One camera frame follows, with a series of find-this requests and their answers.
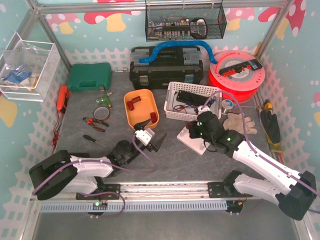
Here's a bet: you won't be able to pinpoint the beige work glove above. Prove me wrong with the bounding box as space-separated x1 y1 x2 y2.
223 113 258 135

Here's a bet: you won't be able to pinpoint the black handle screwdriver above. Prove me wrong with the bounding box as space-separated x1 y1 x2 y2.
82 134 107 148

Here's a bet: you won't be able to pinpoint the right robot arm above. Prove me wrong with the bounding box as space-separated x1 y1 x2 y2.
187 111 320 221

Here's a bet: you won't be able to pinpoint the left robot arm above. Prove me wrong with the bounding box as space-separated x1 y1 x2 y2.
28 120 166 201

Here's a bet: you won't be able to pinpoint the red small spring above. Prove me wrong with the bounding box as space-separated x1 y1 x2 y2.
131 96 141 104

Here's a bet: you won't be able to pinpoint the white peg board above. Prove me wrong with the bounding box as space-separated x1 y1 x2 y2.
176 127 209 156

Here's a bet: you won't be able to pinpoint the orange plastic tray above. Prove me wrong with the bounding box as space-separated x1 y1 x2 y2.
123 89 160 129

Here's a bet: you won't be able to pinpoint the white perforated basket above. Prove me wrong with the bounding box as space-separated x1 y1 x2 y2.
164 81 222 122

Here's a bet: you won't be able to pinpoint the black perforated metal plate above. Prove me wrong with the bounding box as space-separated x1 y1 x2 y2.
175 90 208 107

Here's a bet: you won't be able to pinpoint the brown tape roll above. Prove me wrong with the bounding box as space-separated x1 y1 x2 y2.
93 106 111 121

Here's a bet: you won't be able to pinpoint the orange black pliers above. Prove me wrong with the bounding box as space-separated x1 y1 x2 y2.
82 117 109 133

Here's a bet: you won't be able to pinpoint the black toolbox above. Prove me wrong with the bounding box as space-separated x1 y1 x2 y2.
129 46 204 90

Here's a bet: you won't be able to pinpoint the red filament spool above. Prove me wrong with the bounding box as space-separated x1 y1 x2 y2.
206 50 266 103

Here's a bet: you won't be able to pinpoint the green tool case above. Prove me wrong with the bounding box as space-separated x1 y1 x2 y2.
67 62 112 92

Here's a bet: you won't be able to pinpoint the black rubber glove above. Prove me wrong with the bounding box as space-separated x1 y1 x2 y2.
260 110 283 153

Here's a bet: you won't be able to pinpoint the yellow black tool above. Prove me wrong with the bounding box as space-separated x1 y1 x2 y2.
258 99 273 112

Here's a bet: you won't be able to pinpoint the orange multimeter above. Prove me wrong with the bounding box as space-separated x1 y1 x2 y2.
56 84 70 115

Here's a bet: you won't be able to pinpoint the black terminal strip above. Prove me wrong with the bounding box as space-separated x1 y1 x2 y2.
218 59 263 77

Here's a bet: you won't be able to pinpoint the clear acrylic box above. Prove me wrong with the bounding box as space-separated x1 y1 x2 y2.
0 32 61 102

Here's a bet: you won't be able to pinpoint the blue white gloves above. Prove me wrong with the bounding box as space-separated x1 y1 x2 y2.
4 65 32 85

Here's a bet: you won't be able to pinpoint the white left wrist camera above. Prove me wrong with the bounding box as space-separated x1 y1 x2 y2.
134 128 155 146

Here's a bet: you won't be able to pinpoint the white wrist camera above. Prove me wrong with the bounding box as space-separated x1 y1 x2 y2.
134 128 155 146
197 105 210 115

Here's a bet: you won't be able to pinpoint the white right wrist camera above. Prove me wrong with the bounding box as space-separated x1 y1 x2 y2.
197 105 210 115

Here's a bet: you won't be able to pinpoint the solder wire spool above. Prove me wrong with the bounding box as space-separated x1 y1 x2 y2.
221 99 234 110

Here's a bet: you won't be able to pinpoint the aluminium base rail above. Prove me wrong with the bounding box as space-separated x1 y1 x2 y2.
74 178 276 203

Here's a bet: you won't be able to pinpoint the blue corrugated hose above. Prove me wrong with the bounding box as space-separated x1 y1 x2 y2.
138 40 218 65

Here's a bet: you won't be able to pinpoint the grey slotted cable duct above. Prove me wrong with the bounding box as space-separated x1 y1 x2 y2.
40 200 228 213

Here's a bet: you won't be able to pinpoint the black wire mesh basket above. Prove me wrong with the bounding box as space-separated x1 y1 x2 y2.
145 3 227 42

